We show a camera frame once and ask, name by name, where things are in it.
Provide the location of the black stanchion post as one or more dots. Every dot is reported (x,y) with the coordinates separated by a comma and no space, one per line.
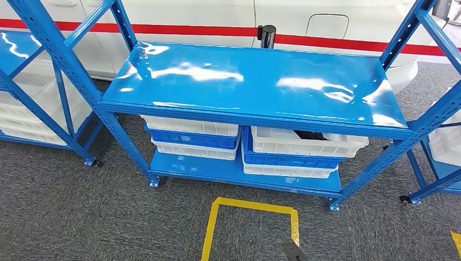
(267,36)

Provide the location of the blue plastic bin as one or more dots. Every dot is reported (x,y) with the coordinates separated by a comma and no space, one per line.
(191,140)
(288,161)

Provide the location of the yellow floor tape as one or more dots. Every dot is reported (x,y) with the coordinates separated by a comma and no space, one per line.
(209,230)
(456,243)

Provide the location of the blue metal shelf rack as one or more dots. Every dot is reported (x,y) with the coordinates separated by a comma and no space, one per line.
(36,107)
(252,79)
(432,187)

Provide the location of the white car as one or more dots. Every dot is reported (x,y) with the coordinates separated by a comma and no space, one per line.
(180,10)

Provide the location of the black plastic piece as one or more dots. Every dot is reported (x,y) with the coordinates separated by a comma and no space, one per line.
(311,135)

